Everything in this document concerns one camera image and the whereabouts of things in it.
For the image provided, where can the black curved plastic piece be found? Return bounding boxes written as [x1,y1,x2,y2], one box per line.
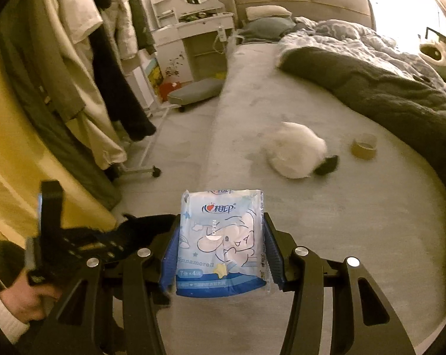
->
[313,155,340,176]

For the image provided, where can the white t-shirt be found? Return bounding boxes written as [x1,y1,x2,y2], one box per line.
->
[51,0,105,68]

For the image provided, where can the white vanity table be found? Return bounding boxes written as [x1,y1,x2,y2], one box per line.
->
[149,0,235,85]

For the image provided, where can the person's left forearm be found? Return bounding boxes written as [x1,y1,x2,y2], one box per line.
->
[0,240,32,345]

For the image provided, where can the yellow framed picture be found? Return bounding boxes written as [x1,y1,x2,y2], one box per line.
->
[146,57,163,103]

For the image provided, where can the yellow curtain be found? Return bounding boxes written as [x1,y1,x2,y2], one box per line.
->
[0,26,98,256]

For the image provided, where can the olive knitted cardigan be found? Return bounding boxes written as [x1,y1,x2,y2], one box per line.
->
[0,0,80,123]

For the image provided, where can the beige pillow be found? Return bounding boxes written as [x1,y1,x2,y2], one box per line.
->
[245,5,293,21]

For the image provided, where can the white padded jacket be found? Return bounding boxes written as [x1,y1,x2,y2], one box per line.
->
[99,0,138,60]

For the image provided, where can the hanging clothes on rack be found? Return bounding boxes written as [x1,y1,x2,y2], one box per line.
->
[0,7,122,212]

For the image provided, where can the white cat bed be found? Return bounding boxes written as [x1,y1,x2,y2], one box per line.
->
[419,39,446,70]

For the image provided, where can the brown tape roll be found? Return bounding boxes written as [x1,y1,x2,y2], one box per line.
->
[352,134,379,160]

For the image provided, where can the white fluffy plush item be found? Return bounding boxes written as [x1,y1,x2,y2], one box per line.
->
[265,121,327,179]

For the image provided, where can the beige long garment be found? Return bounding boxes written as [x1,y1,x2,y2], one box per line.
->
[60,55,130,171]

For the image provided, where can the red box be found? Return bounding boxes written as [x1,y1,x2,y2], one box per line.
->
[159,81,180,101]

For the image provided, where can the dark long coat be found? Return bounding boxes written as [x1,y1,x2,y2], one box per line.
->
[92,33,158,143]

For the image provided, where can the grey green pillow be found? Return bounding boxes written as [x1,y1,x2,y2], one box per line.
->
[238,18,301,44]

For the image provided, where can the bed with grey sheet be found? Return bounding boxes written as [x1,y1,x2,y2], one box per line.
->
[156,26,446,355]

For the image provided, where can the blue patterned duvet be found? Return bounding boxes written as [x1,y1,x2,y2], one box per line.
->
[282,18,446,93]

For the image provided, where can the person's left hand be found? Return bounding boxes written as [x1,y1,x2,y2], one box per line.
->
[0,274,63,323]

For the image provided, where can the grey cushioned stool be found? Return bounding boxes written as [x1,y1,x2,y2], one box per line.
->
[167,78,225,113]

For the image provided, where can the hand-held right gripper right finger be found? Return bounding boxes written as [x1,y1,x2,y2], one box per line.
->
[263,212,417,355]

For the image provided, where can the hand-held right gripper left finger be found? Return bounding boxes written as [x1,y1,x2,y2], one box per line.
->
[42,212,183,355]

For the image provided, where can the dark green vest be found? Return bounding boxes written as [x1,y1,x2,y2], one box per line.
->
[125,0,158,57]

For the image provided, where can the grey fuzzy blanket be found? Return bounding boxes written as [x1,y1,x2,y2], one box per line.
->
[278,48,446,178]

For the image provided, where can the white power strip with cable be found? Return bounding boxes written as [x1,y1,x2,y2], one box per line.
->
[215,25,230,51]

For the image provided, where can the blue white tissue pack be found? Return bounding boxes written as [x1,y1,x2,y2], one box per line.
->
[176,188,273,298]

